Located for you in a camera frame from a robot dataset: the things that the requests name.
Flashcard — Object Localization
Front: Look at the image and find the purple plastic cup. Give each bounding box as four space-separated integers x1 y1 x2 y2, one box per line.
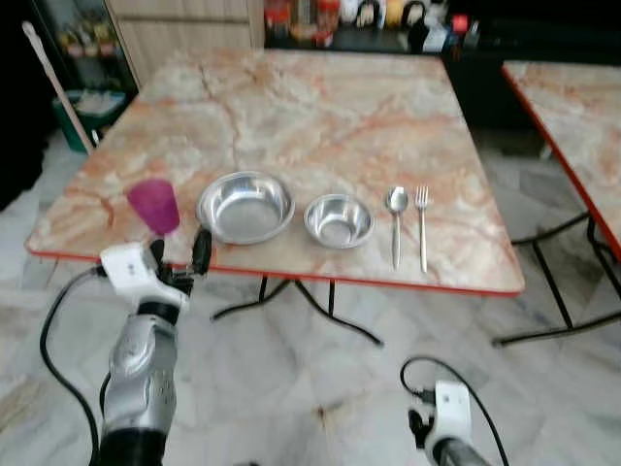
125 179 181 237

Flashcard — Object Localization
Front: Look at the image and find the large steel bowl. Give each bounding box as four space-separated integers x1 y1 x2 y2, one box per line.
197 171 296 246

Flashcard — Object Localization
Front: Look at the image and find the small steel bowl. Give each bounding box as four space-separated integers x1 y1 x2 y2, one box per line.
304 193 375 250

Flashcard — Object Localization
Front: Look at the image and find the green plastic bin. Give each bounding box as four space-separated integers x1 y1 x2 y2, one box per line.
50 89 128 154

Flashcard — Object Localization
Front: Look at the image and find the marble folding table with tableware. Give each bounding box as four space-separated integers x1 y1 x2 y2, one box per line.
24 49 526 349

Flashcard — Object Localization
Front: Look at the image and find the wooden broom stick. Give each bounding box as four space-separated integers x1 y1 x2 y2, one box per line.
21 21 96 156

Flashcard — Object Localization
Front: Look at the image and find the steel fork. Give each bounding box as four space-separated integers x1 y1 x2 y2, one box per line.
415 185 431 274

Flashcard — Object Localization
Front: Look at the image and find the steel spoon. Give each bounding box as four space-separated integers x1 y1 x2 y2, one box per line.
386 186 409 270

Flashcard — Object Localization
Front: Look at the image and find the empty marble folding table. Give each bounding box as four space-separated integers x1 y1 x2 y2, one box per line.
493 60 621 348

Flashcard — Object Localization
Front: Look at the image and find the light wooden cabinet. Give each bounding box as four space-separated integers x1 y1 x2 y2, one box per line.
105 0 266 87

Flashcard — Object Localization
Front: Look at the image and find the dark shelf with jars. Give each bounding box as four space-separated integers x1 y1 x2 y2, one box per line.
29 0 138 94

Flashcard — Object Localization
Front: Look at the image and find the red lidded jar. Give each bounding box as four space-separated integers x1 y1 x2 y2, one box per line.
265 0 293 38

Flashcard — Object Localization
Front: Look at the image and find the black kitchen counter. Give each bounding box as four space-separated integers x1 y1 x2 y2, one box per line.
264 0 621 133

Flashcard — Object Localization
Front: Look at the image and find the white teapot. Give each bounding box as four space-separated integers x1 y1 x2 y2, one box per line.
353 0 385 28

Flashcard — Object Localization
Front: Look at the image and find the red capped bottle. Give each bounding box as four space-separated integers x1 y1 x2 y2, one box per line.
450 14 471 50

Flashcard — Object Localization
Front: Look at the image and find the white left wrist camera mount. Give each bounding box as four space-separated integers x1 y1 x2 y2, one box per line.
100 243 168 311

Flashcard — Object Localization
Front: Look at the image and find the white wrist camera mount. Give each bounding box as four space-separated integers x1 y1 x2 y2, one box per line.
100 243 168 311
433 381 474 449

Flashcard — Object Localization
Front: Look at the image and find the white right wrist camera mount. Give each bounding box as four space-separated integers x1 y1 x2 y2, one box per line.
433 381 474 449

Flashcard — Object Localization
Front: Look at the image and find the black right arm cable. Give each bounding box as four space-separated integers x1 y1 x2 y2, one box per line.
400 355 511 466

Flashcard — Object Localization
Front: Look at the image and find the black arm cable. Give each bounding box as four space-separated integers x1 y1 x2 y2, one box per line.
400 355 511 466
39 266 106 466

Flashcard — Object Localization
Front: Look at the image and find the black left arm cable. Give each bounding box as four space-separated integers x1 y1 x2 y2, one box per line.
39 266 106 466

